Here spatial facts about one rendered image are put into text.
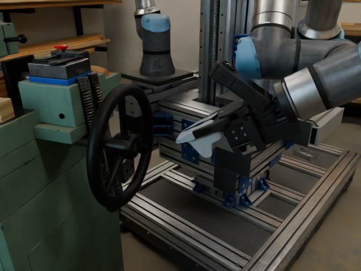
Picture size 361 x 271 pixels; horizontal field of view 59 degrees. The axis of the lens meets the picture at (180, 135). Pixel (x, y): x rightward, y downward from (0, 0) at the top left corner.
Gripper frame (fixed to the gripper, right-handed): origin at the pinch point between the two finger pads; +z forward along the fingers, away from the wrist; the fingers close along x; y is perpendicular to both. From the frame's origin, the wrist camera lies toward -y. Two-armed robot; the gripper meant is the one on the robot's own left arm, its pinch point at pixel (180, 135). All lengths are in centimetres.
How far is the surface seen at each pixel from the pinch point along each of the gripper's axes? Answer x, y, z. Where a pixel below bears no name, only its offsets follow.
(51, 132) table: 0.8, -11.9, 26.4
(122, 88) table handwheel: 7.2, -12.8, 9.6
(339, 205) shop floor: 122, 105, -12
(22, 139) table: -2.3, -13.6, 31.1
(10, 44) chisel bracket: 10.7, -34.1, 31.5
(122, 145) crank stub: -2.8, -3.4, 10.3
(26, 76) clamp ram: 9.0, -26.0, 31.2
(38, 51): 211, -84, 182
